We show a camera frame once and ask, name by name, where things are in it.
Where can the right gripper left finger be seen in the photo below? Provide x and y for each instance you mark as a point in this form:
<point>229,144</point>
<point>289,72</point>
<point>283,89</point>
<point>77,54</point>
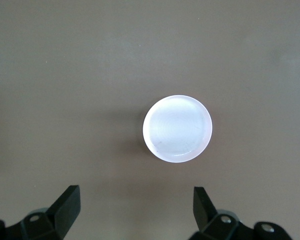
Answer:
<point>55,215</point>

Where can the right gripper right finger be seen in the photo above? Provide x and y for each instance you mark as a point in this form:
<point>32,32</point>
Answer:
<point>215,220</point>

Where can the pink round plate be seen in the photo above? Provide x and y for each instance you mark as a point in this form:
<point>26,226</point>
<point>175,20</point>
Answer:
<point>177,128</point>

